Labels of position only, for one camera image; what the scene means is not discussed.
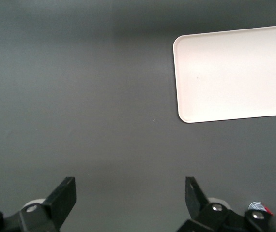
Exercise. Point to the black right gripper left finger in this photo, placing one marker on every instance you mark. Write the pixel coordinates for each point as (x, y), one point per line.
(55, 205)

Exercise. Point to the white rectangular plastic tray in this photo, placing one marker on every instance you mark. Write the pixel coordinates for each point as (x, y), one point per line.
(232, 75)

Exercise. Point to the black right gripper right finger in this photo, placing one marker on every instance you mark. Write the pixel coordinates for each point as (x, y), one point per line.
(196, 205)

